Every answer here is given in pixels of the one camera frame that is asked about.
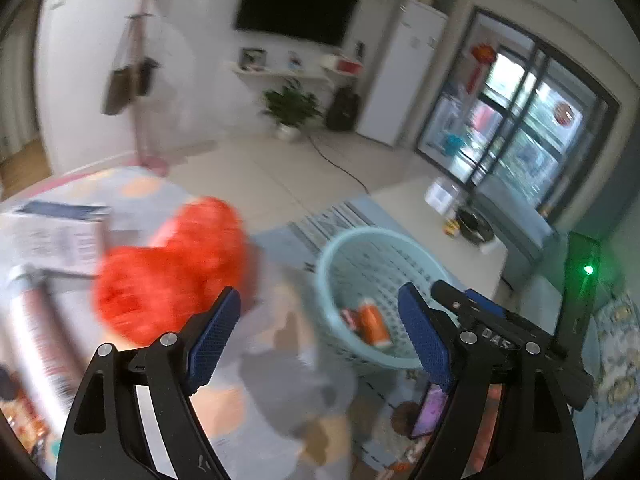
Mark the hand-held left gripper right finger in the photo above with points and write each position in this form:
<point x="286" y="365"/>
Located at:
<point x="426" y="345"/>

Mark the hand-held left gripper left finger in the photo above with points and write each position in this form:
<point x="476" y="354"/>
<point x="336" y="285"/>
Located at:
<point x="214" y="341"/>

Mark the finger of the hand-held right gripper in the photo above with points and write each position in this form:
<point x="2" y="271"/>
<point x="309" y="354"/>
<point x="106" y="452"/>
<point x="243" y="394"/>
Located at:
<point x="452" y="301"/>
<point x="484" y="301"/>

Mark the red mesh bag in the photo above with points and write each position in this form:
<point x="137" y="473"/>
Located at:
<point x="170" y="265"/>

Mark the light blue plastic basket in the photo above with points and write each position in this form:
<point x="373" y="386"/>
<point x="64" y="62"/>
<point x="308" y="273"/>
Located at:
<point x="360" y="270"/>

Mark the orange snack packet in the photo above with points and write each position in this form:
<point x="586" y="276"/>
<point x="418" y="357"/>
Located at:
<point x="375" y="322"/>

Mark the black smartphone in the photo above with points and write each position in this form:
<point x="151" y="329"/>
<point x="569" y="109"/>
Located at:
<point x="429" y="412"/>

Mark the small yellow item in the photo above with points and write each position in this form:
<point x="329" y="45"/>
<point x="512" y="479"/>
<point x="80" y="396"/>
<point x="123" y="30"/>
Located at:
<point x="451" y="227"/>

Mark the black round ashtray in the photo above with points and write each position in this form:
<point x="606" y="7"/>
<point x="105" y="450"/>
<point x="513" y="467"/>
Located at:
<point x="475" y="225"/>

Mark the red snack packet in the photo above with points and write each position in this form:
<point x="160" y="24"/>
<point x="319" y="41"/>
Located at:
<point x="350" y="319"/>

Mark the printed sofa cover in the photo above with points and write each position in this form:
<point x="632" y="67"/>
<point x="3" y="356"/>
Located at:
<point x="612" y="385"/>

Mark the white coffee table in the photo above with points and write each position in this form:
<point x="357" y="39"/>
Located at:
<point x="415" y="220"/>

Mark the clear plastic box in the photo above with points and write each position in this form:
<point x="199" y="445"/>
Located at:
<point x="440" y="195"/>

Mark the silver spray can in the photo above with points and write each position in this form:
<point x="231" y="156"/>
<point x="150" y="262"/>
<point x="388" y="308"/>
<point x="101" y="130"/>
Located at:
<point x="37" y="330"/>

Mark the dark framed balcony door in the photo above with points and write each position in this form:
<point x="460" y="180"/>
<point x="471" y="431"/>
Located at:
<point x="520" y="125"/>

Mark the white printed paper box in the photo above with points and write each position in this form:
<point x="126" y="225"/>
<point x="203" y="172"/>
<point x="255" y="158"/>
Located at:
<point x="50" y="242"/>

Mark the round red window sticker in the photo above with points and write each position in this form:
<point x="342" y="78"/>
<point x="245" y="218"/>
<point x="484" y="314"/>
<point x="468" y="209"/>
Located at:
<point x="564" y="113"/>

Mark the dark blue booklet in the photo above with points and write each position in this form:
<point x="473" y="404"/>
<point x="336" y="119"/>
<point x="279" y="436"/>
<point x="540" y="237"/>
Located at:
<point x="62" y="210"/>

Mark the black speaker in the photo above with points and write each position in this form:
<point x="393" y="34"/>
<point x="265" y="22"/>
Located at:
<point x="343" y="109"/>

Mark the white refrigerator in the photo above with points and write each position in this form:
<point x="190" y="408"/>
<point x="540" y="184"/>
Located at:
<point x="405" y="70"/>

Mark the red hanging decoration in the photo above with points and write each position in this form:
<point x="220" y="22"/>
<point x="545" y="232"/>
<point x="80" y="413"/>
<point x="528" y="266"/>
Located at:
<point x="481" y="60"/>

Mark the green potted plant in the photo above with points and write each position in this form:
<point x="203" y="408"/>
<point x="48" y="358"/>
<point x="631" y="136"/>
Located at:
<point x="291" y="105"/>

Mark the red box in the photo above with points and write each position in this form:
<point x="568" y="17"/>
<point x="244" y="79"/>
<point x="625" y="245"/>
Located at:
<point x="348" y="66"/>

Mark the pink coat stand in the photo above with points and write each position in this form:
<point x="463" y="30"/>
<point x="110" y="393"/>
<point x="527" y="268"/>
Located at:
<point x="145" y="85"/>

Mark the brown hanging bag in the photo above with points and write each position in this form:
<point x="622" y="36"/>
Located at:
<point x="116" y="91"/>

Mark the white wall shelf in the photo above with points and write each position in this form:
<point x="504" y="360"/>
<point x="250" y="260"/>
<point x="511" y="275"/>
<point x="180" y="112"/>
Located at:
<point x="280" y="74"/>

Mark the picture frame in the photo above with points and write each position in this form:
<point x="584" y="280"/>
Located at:
<point x="251" y="58"/>

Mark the black wall television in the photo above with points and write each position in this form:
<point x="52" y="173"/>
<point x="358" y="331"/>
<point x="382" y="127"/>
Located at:
<point x="297" y="0"/>

